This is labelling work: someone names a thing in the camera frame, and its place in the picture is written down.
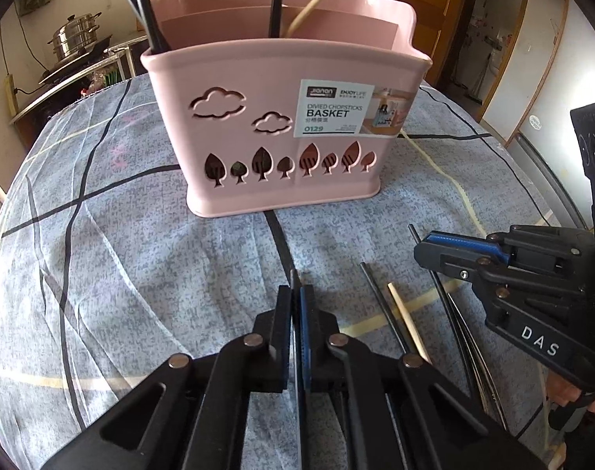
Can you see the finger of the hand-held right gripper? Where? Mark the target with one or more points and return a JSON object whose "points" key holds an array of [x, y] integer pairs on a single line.
{"points": [[444, 259], [459, 243]]}

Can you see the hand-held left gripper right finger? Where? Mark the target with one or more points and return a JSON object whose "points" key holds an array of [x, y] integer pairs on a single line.
{"points": [[305, 338]]}

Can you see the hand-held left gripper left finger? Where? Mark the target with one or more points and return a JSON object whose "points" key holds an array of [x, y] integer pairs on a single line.
{"points": [[283, 342]]}

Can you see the silver-ended black chopstick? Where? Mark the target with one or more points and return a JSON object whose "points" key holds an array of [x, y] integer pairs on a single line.
{"points": [[384, 308], [412, 232]]}

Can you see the patterned-end dark chopstick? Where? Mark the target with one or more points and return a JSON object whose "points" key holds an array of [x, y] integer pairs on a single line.
{"points": [[461, 338], [293, 279]]}

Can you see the pink plastic chopstick basket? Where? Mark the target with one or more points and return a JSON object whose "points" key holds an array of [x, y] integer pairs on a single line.
{"points": [[170, 107]]}

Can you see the person's right hand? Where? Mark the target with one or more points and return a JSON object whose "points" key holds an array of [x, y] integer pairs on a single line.
{"points": [[562, 391]]}

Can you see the grey refrigerator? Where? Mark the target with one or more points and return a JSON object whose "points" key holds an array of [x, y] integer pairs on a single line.
{"points": [[547, 156]]}

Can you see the blue checked tablecloth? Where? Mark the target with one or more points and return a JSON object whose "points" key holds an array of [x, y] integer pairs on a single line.
{"points": [[131, 279]]}

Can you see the wooden door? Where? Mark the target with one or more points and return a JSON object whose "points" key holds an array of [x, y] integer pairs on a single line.
{"points": [[425, 0]]}

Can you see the low steel counter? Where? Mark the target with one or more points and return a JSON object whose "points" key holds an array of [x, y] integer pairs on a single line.
{"points": [[57, 95]]}

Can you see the black gas stove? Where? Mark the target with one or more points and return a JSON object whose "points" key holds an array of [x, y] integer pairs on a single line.
{"points": [[77, 71]]}

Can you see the beige power strip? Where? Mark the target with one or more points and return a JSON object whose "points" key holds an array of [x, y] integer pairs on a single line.
{"points": [[11, 93]]}

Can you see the steel steamer pot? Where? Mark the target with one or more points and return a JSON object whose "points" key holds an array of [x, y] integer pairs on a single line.
{"points": [[74, 36]]}

